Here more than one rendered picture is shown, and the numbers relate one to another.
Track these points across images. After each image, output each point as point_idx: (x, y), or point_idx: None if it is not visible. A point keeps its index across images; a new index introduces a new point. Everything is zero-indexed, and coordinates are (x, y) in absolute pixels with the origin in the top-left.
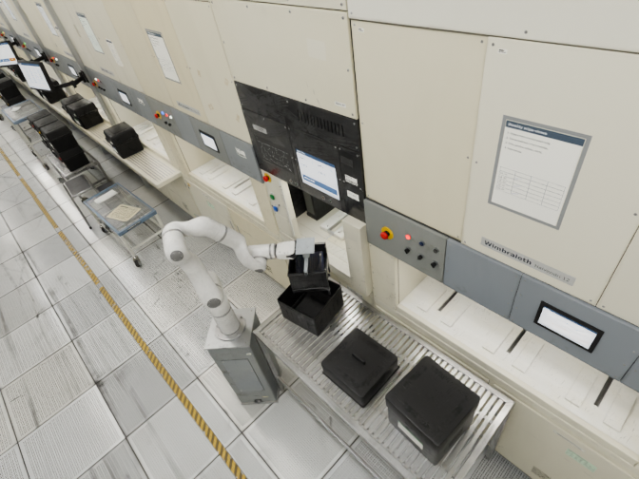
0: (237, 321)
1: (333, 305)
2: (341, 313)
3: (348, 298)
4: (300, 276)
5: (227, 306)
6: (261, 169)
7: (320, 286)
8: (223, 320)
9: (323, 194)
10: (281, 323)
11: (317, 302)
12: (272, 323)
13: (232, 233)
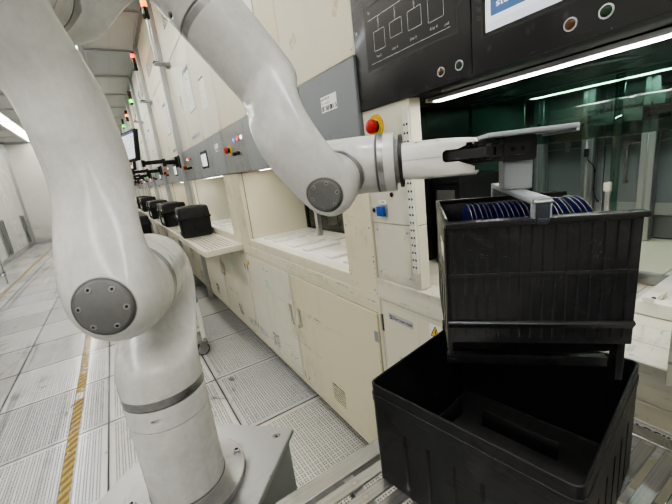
0: (213, 458)
1: (620, 447)
2: (643, 502)
3: (637, 446)
4: (502, 237)
5: (184, 371)
6: (365, 114)
7: (593, 315)
8: (154, 432)
9: (574, 5)
10: (375, 502)
11: (508, 441)
12: (338, 495)
13: (250, 12)
